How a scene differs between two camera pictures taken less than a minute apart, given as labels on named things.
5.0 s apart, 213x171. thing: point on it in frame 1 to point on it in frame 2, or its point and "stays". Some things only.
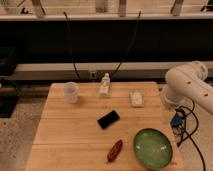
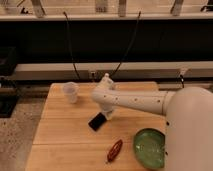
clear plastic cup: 71,89 stays
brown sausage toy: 114,151 stays
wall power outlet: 93,75 stays
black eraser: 108,119 to 97,122
